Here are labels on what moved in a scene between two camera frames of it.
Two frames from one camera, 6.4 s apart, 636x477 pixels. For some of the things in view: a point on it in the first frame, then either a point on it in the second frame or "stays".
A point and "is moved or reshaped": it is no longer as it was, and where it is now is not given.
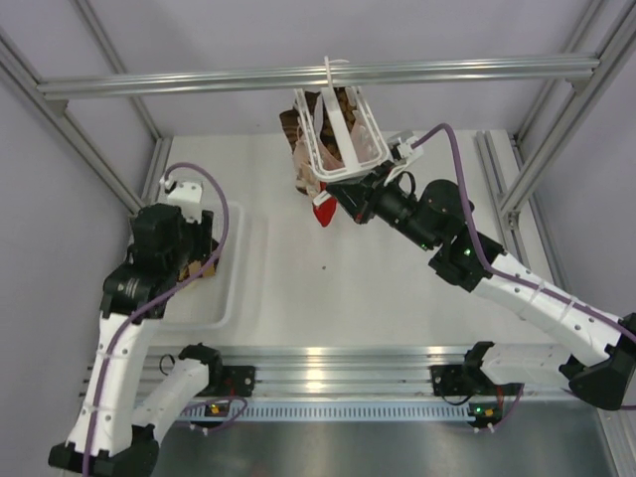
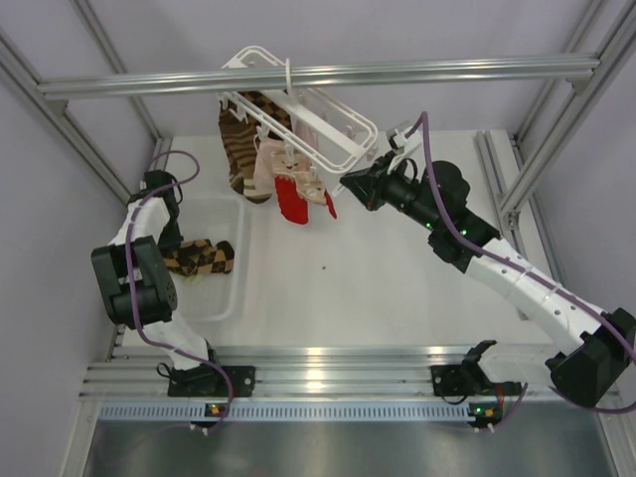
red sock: (325, 212) -> (291, 203)
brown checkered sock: (327, 131) -> (264, 104)
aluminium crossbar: (311, 79) stays
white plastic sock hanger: (341, 134) is moved or reshaped
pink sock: (364, 142) -> (264, 172)
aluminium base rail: (281, 371) stays
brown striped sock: (292, 126) -> (238, 138)
